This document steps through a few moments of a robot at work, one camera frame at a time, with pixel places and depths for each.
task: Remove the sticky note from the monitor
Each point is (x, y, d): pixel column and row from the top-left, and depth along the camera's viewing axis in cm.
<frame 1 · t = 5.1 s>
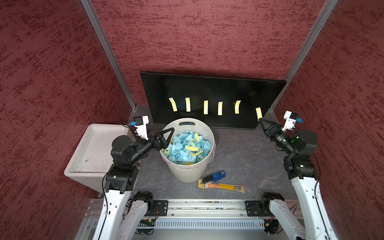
left hand: (168, 132, 62), fingers open
right hand: (255, 123, 65), fingers closed
white waste basket: (196, 169, 61), point 28 cm above the table
blue and black stapler: (213, 177, 87), on the table
pile of paper strips: (186, 148, 72), point 24 cm above the table

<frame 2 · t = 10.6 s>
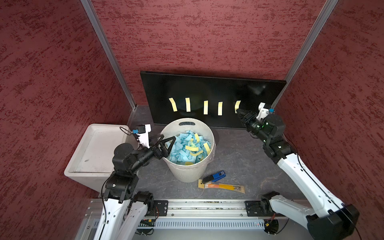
left hand: (169, 140, 63), fingers open
right hand: (234, 113, 70), fingers closed
the named things where they were.

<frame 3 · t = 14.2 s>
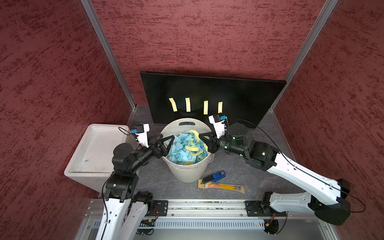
left hand: (168, 139, 63), fingers open
right hand: (198, 140, 63), fingers closed
the named things where they were.

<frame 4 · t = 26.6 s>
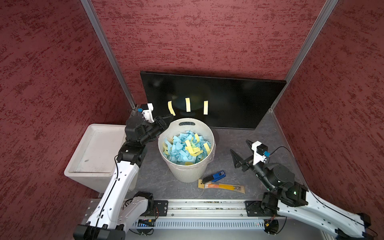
left hand: (173, 119, 67), fingers closed
right hand: (237, 148, 65), fingers open
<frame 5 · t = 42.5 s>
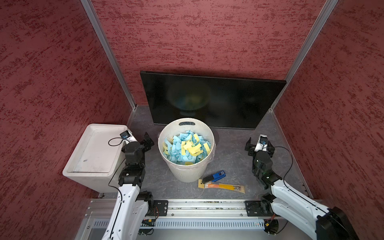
left hand: (140, 139, 78), fingers open
right hand: (257, 141, 82), fingers open
